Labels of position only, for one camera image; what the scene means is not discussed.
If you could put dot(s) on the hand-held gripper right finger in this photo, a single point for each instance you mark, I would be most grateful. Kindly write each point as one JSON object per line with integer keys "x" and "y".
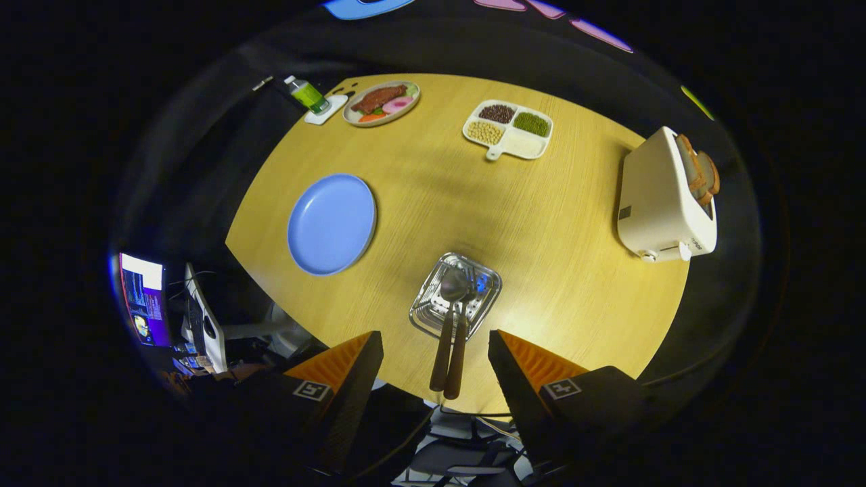
{"x": 517, "y": 399}

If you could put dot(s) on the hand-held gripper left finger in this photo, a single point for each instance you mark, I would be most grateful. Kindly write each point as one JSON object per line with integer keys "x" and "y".
{"x": 352, "y": 399}

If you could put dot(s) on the white monitor back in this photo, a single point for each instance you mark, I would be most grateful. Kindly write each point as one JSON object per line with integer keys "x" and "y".
{"x": 203, "y": 325}

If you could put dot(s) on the blue round plate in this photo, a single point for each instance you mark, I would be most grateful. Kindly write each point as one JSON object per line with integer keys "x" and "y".
{"x": 331, "y": 223}

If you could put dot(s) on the lit computer monitor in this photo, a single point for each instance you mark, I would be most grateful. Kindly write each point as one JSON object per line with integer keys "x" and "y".
{"x": 143, "y": 297}

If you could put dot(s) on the white toaster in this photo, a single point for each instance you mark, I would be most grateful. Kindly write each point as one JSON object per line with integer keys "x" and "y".
{"x": 659, "y": 210}

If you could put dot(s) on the white divided dish with beans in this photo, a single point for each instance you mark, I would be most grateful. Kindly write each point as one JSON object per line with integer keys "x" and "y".
{"x": 507, "y": 128}

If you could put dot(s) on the white square coaster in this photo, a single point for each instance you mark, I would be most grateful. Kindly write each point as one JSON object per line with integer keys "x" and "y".
{"x": 331, "y": 111}

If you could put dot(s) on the plate of toy food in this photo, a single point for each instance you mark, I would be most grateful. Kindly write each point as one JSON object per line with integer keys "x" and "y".
{"x": 379, "y": 101}

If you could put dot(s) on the green drink bottle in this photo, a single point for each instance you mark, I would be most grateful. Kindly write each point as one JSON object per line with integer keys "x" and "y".
{"x": 308, "y": 95}

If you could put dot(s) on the white clip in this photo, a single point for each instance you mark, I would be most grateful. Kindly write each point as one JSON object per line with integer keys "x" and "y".
{"x": 262, "y": 82}

